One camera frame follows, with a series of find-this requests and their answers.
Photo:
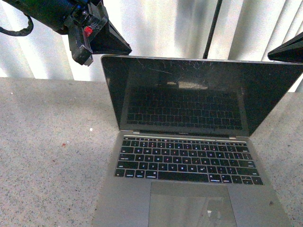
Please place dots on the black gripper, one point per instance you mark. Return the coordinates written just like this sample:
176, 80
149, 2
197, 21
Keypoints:
90, 32

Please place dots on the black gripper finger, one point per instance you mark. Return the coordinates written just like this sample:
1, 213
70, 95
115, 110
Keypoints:
290, 51

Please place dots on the grey laptop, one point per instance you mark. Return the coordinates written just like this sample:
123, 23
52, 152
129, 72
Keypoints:
183, 156

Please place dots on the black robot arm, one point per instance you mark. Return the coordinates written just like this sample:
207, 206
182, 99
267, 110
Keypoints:
147, 27

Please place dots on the black desk lamp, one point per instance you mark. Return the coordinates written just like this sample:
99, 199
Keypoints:
212, 29

